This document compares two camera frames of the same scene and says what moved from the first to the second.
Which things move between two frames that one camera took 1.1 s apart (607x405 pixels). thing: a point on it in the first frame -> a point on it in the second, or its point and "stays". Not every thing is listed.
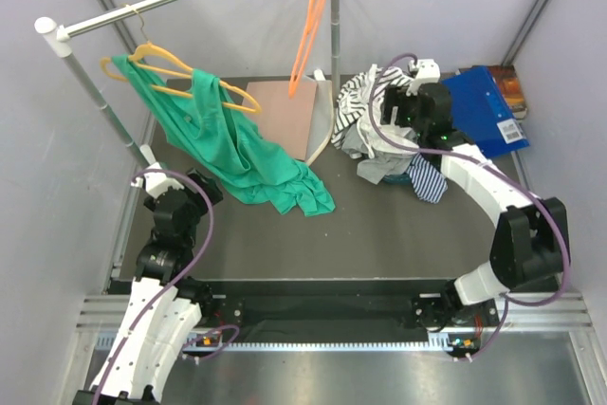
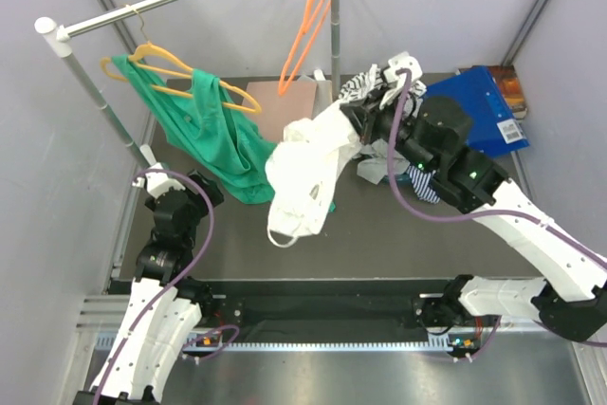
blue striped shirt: x=429 y=184 stays
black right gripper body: x=405 y=110 -> x=377 y=119
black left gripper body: x=213 y=196 stays
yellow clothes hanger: x=155 y=56 stays
